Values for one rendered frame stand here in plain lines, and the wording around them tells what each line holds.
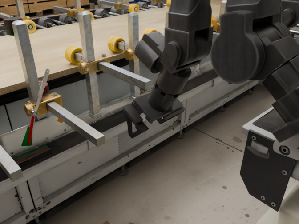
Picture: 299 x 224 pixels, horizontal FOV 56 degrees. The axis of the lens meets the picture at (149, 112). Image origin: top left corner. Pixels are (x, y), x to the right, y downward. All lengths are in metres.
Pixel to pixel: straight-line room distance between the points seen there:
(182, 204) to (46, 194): 0.81
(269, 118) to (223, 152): 1.62
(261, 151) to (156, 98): 0.24
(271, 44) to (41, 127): 0.94
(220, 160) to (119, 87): 1.00
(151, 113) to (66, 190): 1.22
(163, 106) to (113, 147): 1.28
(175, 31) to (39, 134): 0.81
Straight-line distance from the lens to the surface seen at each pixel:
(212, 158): 2.21
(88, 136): 0.92
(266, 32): 0.43
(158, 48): 0.55
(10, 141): 1.14
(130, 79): 1.06
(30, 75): 1.09
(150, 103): 0.60
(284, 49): 0.41
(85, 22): 1.15
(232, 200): 1.92
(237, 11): 0.40
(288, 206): 0.70
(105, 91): 1.58
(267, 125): 0.65
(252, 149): 0.62
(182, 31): 0.49
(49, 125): 1.18
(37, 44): 1.77
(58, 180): 1.72
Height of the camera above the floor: 1.36
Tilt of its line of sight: 30 degrees down
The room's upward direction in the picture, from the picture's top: straight up
